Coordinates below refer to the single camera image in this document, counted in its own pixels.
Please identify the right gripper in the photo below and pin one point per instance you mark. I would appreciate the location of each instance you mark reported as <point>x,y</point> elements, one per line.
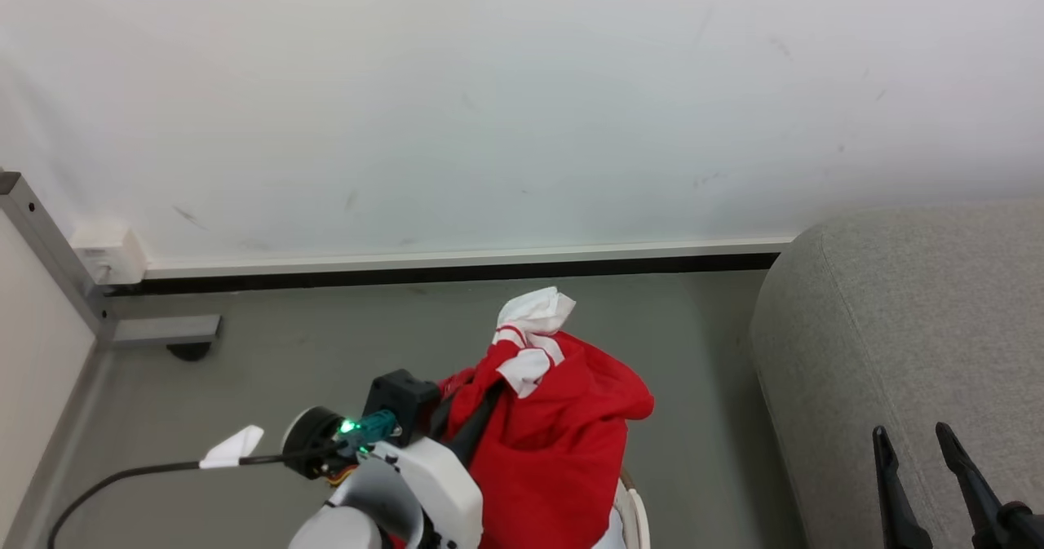
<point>1026,529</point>

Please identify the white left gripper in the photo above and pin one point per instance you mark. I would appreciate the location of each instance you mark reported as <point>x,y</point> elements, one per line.
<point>440,492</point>

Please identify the red and white garment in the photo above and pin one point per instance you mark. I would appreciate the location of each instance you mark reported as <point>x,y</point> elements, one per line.
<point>555,443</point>

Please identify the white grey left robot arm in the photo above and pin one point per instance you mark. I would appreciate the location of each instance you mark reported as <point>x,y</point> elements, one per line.
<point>351,524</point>

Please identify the white laundry basket brown rim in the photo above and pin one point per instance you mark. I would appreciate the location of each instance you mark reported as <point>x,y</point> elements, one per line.
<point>636,516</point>

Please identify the teal connector with green light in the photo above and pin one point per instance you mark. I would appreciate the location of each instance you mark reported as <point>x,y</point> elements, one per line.
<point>371,431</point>

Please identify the white and black baseboard strip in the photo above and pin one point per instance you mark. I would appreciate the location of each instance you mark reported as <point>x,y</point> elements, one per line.
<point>457,263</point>

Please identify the grey fabric sofa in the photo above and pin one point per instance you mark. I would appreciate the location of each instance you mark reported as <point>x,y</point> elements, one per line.
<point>897,329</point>

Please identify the black caster wheel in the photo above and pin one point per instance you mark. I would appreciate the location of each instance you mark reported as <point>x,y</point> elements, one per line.
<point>189,351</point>

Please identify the beige partition panel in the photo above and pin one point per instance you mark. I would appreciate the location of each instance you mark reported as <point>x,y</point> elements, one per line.
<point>33,369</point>

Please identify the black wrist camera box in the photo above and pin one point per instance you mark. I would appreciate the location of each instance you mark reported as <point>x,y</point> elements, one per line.
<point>400,398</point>

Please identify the white wall socket box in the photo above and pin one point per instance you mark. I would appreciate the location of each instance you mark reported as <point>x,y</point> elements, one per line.
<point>110,255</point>

